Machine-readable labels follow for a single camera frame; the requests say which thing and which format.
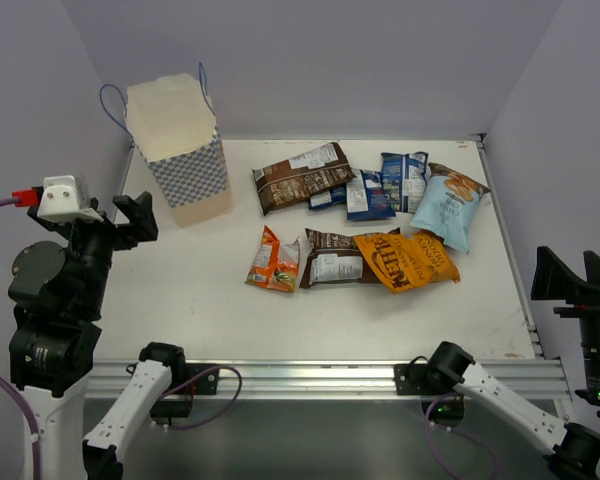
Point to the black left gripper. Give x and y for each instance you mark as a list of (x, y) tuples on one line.
[(100, 225)]

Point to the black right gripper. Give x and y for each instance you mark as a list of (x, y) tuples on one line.
[(554, 279)]

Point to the checkered blue paper bag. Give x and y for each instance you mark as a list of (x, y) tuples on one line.
[(172, 123)]

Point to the light blue snack packet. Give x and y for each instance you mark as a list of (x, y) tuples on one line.
[(448, 206)]

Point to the small orange white packet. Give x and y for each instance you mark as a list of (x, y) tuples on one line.
[(276, 264)]

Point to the orange snack packet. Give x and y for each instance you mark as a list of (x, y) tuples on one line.
[(404, 263)]

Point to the dark brown kettle chips bag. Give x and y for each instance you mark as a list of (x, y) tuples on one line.
[(335, 259)]

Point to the blue white snack packet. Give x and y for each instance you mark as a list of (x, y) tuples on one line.
[(328, 198)]

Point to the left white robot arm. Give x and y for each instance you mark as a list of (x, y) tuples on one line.
[(58, 293)]

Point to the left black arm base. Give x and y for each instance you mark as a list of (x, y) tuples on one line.
[(197, 379)]

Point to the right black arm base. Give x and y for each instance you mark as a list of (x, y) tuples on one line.
[(411, 379)]

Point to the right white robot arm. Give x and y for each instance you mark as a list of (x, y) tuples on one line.
[(570, 449)]

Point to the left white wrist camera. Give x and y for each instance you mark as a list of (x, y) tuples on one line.
[(65, 199)]

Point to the aluminium front rail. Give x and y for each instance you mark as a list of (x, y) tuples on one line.
[(372, 380)]

